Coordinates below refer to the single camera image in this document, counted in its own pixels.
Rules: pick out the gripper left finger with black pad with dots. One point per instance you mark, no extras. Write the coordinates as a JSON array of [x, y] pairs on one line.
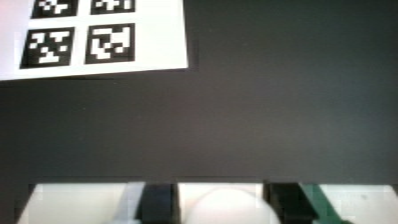
[[147, 204]]

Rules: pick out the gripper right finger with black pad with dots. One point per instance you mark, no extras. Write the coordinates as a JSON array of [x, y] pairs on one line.
[[300, 204]]

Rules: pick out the white cabinet body box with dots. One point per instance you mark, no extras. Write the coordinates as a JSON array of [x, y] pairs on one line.
[[213, 203]]

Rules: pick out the white base marker plate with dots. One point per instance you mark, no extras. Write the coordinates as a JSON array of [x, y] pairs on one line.
[[78, 37]]

